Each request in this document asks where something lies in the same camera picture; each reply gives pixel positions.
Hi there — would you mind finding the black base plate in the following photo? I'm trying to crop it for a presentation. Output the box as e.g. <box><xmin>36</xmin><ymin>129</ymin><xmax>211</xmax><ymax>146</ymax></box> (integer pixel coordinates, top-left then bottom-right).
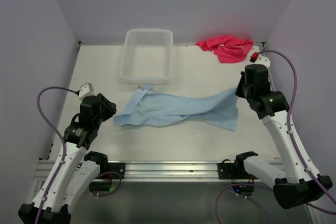
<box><xmin>104</xmin><ymin>162</ymin><xmax>126</xmax><ymax>180</ymax></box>
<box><xmin>217</xmin><ymin>159</ymin><xmax>250</xmax><ymax>180</ymax></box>

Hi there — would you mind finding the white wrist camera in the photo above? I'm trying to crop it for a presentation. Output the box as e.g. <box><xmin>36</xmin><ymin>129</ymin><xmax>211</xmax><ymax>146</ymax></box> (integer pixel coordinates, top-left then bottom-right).
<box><xmin>78</xmin><ymin>82</ymin><xmax>95</xmax><ymax>101</ymax></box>
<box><xmin>249</xmin><ymin>52</ymin><xmax>270</xmax><ymax>69</ymax></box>

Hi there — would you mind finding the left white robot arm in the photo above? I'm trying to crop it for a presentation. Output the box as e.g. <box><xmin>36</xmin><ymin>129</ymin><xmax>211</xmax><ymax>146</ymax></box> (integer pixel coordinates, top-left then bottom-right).
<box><xmin>18</xmin><ymin>93</ymin><xmax>117</xmax><ymax>223</ymax></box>

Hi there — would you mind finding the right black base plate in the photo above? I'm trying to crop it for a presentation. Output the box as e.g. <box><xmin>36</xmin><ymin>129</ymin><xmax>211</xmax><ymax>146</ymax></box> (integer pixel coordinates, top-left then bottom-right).
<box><xmin>217</xmin><ymin>159</ymin><xmax>250</xmax><ymax>180</ymax></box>

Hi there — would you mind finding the white plastic basket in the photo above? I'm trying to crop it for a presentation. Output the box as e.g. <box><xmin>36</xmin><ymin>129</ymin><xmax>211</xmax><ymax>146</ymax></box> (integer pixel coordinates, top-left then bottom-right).
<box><xmin>120</xmin><ymin>29</ymin><xmax>173</xmax><ymax>85</ymax></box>

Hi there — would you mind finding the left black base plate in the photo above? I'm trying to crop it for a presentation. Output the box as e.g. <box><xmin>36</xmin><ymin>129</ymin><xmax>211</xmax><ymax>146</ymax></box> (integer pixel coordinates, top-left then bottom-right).
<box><xmin>104</xmin><ymin>162</ymin><xmax>126</xmax><ymax>180</ymax></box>

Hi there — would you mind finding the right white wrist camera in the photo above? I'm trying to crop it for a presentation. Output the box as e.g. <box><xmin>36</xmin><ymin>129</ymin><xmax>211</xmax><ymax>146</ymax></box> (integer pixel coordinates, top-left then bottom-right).
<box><xmin>249</xmin><ymin>52</ymin><xmax>270</xmax><ymax>69</ymax></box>

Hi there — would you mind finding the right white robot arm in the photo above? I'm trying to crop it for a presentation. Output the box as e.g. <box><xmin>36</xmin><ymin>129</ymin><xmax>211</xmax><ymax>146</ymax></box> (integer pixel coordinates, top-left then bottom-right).
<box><xmin>234</xmin><ymin>64</ymin><xmax>333</xmax><ymax>209</ymax></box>

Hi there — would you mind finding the aluminium mounting rail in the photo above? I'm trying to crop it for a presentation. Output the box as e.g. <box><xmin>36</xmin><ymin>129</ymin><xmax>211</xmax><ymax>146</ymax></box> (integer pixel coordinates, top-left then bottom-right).
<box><xmin>36</xmin><ymin>159</ymin><xmax>266</xmax><ymax>183</ymax></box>

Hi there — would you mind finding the light blue towel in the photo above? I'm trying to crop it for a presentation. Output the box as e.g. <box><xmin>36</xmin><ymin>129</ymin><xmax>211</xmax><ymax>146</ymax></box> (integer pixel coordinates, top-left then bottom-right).
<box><xmin>113</xmin><ymin>85</ymin><xmax>238</xmax><ymax>132</ymax></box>

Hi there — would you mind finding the pink towel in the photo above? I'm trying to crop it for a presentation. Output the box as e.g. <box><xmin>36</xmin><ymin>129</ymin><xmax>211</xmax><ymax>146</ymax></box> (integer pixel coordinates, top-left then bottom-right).
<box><xmin>195</xmin><ymin>35</ymin><xmax>254</xmax><ymax>63</ymax></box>

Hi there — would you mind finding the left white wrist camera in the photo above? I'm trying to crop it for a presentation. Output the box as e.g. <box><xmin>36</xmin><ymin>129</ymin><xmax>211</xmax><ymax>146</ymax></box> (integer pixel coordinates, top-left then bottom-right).
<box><xmin>78</xmin><ymin>82</ymin><xmax>95</xmax><ymax>101</ymax></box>

